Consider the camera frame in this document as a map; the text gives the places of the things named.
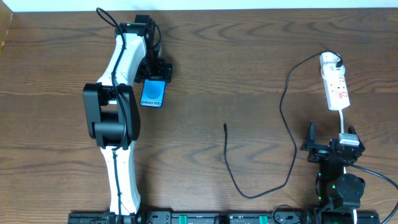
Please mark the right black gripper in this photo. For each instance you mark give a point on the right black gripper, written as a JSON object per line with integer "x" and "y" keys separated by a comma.
{"x": 325, "y": 148}

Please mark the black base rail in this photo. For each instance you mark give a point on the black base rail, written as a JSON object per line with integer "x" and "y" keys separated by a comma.
{"x": 288, "y": 217}

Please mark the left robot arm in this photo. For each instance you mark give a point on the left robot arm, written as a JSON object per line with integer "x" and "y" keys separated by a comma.
{"x": 112, "y": 115}

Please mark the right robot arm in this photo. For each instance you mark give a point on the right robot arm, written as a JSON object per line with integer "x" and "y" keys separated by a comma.
{"x": 339, "y": 193}

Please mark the blue Galaxy smartphone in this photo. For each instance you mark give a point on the blue Galaxy smartphone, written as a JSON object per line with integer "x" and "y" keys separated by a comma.
{"x": 153, "y": 94}

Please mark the white power strip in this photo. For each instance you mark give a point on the white power strip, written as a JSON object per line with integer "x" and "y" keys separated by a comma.
{"x": 336, "y": 90}

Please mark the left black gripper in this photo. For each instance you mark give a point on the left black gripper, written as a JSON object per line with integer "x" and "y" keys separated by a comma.
{"x": 157, "y": 72}

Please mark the brown cardboard box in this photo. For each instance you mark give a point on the brown cardboard box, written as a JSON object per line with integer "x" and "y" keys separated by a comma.
{"x": 6, "y": 16}

